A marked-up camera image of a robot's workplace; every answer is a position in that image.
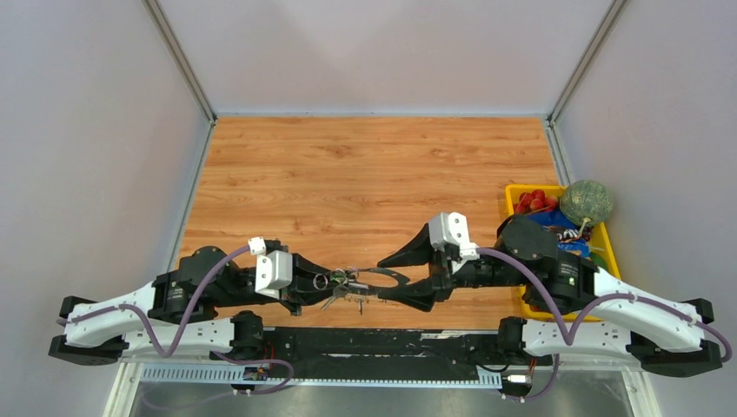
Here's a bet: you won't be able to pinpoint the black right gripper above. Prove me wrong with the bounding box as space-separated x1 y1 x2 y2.
376 223 527 312

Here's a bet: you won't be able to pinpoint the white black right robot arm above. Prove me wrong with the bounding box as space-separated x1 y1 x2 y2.
379 212 734 378

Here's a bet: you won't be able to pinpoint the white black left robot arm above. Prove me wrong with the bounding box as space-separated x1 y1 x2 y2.
48 237 337 366

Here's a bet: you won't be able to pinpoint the red strawberries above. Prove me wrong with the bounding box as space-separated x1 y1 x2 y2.
513 189 559 215

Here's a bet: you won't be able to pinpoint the blue chips bag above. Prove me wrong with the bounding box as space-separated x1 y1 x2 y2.
524 209 593 258

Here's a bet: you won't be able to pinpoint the green lime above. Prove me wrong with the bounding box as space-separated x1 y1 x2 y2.
589 252 609 271

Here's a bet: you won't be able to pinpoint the green melon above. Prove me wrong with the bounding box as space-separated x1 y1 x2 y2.
559 180 614 226

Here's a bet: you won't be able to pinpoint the yellow plastic bin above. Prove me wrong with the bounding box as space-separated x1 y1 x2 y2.
505 184 621 321

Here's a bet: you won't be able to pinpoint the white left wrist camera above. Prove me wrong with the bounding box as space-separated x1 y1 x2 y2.
248 236 293 300

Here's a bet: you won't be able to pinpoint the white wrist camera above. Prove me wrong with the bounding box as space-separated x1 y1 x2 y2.
428 212 480 274
248 236 293 300

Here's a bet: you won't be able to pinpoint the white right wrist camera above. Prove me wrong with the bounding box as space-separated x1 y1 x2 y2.
428 212 480 274

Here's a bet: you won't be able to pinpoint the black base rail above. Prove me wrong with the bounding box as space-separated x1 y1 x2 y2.
213 325 554 384

